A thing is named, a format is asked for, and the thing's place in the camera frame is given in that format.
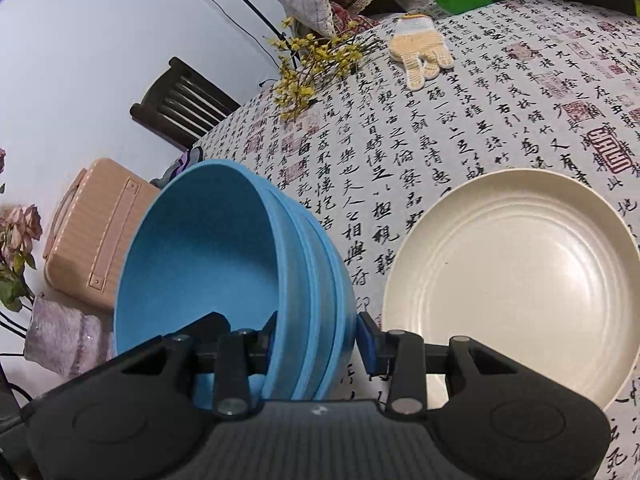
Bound yellow white knit glove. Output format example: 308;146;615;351
389;14;456;92

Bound pale purple vase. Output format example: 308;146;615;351
24;294;116;376

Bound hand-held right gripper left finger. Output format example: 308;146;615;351
119;311;279;420

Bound blue bowl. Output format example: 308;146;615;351
114;159;321;411
300;210;359;395
270;185;346;397

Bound dried pink flowers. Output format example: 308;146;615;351
0;150;44;311

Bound studio light on stand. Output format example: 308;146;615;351
165;0;304;69

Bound yellow flower branch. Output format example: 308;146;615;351
265;17;386;121

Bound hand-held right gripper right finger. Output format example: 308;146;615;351
357;312;519;421

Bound pink hard-shell suitcase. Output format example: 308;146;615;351
42;157;161;314

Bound cream ridged plate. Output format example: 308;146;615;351
382;169;639;412

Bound dark wooden chair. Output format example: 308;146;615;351
130;56;241;151

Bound calligraphy printed tablecloth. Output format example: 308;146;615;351
190;0;640;480

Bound grey purple pouch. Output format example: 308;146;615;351
150;146;206;189

